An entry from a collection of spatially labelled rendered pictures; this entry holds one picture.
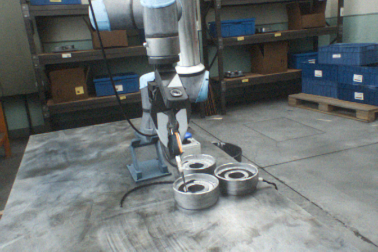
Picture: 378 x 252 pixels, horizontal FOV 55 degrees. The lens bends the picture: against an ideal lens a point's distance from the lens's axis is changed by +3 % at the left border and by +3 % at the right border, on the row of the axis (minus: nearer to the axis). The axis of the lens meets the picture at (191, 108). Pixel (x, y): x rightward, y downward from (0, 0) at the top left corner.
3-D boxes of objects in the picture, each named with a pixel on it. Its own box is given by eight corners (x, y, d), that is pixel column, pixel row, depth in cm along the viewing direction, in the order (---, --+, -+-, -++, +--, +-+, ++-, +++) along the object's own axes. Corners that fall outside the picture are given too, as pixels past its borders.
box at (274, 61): (292, 71, 496) (292, 39, 487) (259, 76, 480) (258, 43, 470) (275, 68, 536) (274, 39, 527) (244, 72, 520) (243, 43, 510)
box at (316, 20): (328, 27, 500) (329, -2, 492) (298, 30, 490) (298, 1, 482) (311, 27, 538) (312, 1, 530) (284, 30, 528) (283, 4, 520)
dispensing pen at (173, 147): (182, 190, 77) (164, 120, 83) (179, 194, 80) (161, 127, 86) (192, 188, 77) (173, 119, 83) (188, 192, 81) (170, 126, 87)
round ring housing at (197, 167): (225, 174, 93) (224, 159, 93) (196, 188, 87) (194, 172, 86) (198, 165, 101) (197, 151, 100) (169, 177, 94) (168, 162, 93)
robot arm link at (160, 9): (178, -18, 79) (173, -20, 71) (181, 33, 82) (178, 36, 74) (143, -15, 80) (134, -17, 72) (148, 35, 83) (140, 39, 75)
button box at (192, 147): (201, 157, 106) (200, 142, 105) (179, 162, 104) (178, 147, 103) (192, 149, 114) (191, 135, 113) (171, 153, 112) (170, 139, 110)
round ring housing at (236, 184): (212, 196, 82) (211, 180, 81) (217, 176, 92) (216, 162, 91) (259, 197, 80) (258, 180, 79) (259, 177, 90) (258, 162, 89)
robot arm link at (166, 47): (183, 36, 76) (146, 39, 73) (185, 57, 77) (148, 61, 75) (173, 34, 83) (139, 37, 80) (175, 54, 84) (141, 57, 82)
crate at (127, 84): (135, 88, 467) (133, 71, 462) (140, 92, 431) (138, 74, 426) (95, 93, 453) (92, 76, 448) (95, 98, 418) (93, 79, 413)
